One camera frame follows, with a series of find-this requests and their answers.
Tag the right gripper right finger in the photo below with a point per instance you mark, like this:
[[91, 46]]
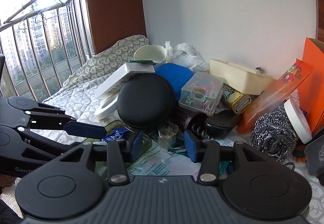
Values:
[[250, 180]]

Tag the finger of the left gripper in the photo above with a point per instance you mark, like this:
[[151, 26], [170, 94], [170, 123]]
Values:
[[47, 117], [23, 151]]

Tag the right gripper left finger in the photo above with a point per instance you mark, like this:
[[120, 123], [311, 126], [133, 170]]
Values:
[[77, 180]]

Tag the blue ointment tube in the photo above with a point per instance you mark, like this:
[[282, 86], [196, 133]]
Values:
[[116, 133]]

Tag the grey leaf pattern cloth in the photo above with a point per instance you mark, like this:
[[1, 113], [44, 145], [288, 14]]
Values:
[[77, 98]]

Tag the green metal tin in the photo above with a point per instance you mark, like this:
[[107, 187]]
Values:
[[114, 125]]

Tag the steel wool scrubber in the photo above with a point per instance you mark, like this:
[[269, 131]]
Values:
[[274, 135]]

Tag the white tape roll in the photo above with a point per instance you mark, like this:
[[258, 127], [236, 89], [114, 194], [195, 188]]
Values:
[[107, 107]]

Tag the white rectangular carton box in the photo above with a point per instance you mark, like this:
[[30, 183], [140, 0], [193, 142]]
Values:
[[119, 77]]

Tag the balcony metal railing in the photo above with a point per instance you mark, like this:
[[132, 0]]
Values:
[[43, 48]]

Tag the white round jar lid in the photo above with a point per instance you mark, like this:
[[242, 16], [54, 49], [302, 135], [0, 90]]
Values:
[[298, 121]]

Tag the black flat remote case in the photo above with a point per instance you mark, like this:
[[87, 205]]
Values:
[[220, 124]]

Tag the green Doublemint gum pack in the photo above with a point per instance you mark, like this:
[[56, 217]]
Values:
[[235, 100]]

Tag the black round zipper case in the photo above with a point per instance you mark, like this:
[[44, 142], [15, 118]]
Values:
[[145, 101]]

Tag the teal printed plastic bag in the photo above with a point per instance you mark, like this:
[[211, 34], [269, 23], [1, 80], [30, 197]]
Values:
[[158, 162]]

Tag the orange clear snack bag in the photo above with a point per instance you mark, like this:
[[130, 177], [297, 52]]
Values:
[[276, 93]]

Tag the orange cardboard box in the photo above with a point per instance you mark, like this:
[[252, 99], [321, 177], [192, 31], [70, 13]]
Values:
[[311, 90]]

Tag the cream plastic tray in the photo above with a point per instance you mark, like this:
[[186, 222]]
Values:
[[240, 77]]

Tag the clear paper clip box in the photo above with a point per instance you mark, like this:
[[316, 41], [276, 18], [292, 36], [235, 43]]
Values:
[[202, 93]]

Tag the white paper cup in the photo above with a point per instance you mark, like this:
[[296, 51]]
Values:
[[155, 53]]

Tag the blue plastic box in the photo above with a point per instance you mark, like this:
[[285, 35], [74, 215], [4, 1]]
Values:
[[176, 75]]

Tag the white crumpled towel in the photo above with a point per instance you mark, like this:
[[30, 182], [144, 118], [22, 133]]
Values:
[[186, 55]]

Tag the green handled tool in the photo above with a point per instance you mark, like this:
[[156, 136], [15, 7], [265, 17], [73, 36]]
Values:
[[149, 62]]

